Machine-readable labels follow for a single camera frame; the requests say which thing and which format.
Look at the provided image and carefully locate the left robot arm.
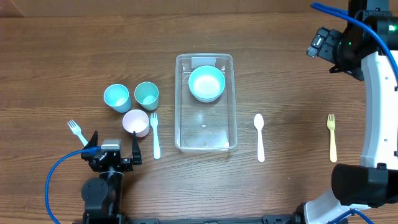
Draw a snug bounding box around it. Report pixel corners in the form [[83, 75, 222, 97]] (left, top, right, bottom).
[[81, 132, 142, 224]]

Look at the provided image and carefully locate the green plastic cup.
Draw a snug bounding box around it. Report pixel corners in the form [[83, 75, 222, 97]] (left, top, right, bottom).
[[134, 82, 159, 111]]

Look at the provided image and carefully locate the pink plastic spoon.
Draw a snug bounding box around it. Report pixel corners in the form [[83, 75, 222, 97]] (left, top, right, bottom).
[[254, 113, 265, 162]]

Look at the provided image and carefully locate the blue plastic cup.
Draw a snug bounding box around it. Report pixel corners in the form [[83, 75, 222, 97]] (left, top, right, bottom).
[[103, 83, 132, 113]]

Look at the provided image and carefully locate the pale green plastic fork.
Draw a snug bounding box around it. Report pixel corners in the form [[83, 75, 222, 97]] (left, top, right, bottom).
[[67, 119, 88, 146]]

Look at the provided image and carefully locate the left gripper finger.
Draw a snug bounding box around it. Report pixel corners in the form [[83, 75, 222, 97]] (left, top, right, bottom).
[[132, 131, 142, 159], [84, 131, 98, 149]]

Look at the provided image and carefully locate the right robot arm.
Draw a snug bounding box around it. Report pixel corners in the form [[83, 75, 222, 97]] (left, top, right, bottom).
[[290, 2, 397, 223]]

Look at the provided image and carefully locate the light blue plastic fork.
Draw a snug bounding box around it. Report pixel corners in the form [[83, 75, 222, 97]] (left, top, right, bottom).
[[150, 113, 161, 159]]

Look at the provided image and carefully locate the green plastic bowl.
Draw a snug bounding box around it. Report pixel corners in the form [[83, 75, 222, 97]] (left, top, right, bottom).
[[193, 94, 221, 103]]

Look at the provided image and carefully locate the blue plastic bowl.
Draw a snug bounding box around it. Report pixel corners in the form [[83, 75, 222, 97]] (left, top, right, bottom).
[[188, 65, 226, 98]]

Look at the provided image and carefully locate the pink plastic cup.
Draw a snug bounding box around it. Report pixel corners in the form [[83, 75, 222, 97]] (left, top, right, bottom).
[[122, 110, 149, 138]]

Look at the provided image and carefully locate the left blue cable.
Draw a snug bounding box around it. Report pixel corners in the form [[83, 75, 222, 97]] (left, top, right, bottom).
[[45, 146, 102, 224]]

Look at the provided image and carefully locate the clear plastic container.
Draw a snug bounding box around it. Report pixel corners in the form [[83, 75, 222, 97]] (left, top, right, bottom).
[[175, 53, 238, 152]]

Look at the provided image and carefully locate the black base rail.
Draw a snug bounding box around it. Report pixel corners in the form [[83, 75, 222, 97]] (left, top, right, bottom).
[[73, 213, 305, 224]]

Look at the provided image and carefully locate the yellow plastic fork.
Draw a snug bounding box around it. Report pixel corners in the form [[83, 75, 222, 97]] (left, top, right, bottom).
[[326, 114, 337, 162]]

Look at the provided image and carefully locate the pink plastic bowl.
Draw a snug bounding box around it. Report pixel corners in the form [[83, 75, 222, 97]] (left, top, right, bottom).
[[197, 98, 216, 103]]

